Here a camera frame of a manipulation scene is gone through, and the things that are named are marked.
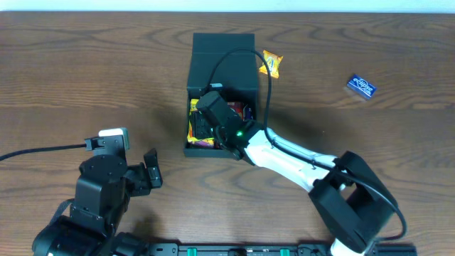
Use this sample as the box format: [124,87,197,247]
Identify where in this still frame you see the red Hello Panda box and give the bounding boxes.
[228,102,245,119]

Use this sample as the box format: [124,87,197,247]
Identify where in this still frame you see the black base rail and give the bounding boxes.
[149,243,417,256]

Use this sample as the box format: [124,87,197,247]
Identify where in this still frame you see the black gift box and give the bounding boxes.
[183,33,262,159]

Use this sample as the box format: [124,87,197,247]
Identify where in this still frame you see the yellow green Pretz box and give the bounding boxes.
[188,139,216,149]

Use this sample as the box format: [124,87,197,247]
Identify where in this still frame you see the small orange candy packet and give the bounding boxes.
[259,50,284,79]

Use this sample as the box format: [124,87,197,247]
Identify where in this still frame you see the yellow orange snack packet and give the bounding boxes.
[187,99,198,144]

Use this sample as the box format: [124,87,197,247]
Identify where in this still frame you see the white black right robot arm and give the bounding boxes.
[196,91,398,255]

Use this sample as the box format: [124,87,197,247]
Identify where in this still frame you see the blue Eclipse mint box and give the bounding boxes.
[347,74,377,100]

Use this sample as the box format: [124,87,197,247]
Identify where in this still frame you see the dark blue chocolate bar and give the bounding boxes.
[243,105,254,120]

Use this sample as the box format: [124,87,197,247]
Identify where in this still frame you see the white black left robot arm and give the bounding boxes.
[32,149,163,256]

